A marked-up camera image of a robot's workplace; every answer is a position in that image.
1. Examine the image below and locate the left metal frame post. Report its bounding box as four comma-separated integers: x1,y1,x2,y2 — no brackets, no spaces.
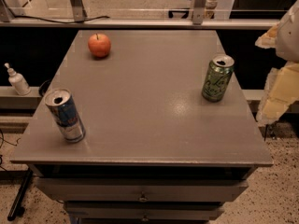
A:
70,0,87,22

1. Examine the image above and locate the white pump bottle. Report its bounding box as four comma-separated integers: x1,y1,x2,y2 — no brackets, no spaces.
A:
5,63,31,96

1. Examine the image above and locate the top grey drawer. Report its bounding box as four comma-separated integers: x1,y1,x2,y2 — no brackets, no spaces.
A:
36,178,249,203

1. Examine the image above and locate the grey drawer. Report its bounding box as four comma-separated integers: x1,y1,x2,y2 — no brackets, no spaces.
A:
64,202,223,221
36,178,249,203

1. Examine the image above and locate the black metal floor bar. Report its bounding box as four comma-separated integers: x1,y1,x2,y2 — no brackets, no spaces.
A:
7,168,33,221

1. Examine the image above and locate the right metal frame post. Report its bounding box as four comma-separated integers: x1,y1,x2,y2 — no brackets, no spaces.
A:
192,0,206,25

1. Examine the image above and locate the blue silver energy drink can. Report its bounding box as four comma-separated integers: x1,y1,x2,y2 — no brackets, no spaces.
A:
44,88,85,143

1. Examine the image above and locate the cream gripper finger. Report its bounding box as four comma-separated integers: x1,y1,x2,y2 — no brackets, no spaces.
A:
256,62,299,126
255,24,278,49

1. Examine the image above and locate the metal frame post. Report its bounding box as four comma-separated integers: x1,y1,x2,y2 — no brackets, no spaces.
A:
70,0,87,22
192,0,206,25

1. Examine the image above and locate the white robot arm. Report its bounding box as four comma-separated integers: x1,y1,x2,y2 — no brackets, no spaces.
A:
255,0,299,126

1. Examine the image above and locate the green soda can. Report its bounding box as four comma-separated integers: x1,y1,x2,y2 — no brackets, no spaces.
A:
202,54,235,102

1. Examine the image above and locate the black cable on ledge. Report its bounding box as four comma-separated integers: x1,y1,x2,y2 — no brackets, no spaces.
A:
7,7,111,25

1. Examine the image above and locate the grey drawer cabinet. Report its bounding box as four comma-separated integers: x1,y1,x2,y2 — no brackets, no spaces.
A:
12,30,272,224

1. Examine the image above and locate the red apple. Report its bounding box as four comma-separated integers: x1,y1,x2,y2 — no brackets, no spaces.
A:
88,34,111,58

